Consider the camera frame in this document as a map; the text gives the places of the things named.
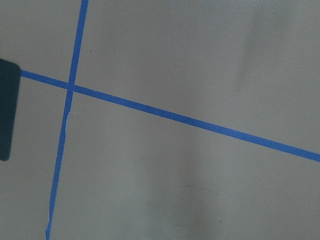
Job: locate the black mouse pad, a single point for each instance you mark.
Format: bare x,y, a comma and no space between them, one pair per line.
10,74

